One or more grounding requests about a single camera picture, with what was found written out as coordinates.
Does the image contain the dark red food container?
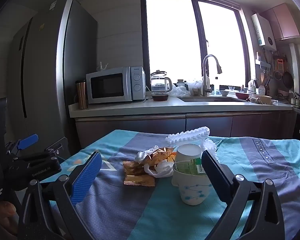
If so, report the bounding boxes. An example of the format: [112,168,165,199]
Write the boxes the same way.
[151,92,170,102]

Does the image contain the plain white paper cup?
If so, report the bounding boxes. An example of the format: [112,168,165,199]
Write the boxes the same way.
[176,144,202,164]

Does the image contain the brown upper wall cabinet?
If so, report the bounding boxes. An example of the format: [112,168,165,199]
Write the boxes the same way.
[260,3,300,42]

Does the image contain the person's left hand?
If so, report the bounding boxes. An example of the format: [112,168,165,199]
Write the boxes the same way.
[0,201,18,236]

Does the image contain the kitchen window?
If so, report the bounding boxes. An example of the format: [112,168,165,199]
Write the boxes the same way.
[140,0,255,98]

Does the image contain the white water heater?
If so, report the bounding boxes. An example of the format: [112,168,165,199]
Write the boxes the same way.
[251,12,277,49]

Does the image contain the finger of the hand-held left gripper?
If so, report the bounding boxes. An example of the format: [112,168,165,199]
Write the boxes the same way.
[4,133,39,157]
[37,136,71,161]

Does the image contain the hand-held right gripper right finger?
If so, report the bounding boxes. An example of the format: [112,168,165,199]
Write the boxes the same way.
[201,150,285,240]

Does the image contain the beige pot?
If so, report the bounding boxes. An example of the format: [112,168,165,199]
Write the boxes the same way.
[251,94,272,105]

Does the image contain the printed teal tablecloth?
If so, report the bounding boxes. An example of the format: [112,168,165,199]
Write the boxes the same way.
[40,129,300,240]

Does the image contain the crumpled golden snack wrapper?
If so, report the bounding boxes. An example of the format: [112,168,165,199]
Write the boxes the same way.
[146,147,177,167]

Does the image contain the steel kitchen faucet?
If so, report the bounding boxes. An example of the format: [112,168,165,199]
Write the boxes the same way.
[202,54,222,97]

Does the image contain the white tissue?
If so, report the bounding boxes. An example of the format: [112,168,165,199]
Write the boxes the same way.
[143,160,174,178]

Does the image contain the kitchen counter cabinet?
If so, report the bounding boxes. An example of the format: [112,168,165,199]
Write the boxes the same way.
[69,95,300,148]

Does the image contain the flat golden snack wrapper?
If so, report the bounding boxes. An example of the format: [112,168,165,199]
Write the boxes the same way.
[122,160,156,187]

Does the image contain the steel kitchen sink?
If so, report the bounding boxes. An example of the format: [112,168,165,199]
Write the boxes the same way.
[179,95,248,103]

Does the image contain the wall utensil rack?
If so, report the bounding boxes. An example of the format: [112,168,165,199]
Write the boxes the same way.
[255,52,272,69]

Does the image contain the green packet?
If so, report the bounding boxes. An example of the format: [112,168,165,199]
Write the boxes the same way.
[175,157,206,175]

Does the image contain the hanging frying pan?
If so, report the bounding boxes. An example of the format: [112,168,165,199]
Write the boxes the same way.
[282,71,294,88]

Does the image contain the grey refrigerator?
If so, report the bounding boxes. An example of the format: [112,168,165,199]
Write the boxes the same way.
[6,0,98,150]

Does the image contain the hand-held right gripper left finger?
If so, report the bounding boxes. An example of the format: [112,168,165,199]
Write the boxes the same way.
[17,151,102,240]

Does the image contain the clear plastic bag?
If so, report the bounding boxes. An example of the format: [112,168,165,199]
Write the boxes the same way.
[170,84,190,97]

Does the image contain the glass electric kettle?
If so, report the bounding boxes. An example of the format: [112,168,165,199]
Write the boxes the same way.
[150,70,173,93]

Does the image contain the copper thermos tumbler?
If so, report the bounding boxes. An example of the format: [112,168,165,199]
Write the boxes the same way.
[75,79,88,110]

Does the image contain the white microwave oven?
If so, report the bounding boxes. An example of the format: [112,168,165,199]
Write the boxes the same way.
[86,66,147,105]

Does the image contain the blue-printed paper cup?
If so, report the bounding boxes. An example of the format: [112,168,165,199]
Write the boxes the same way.
[172,164,212,206]

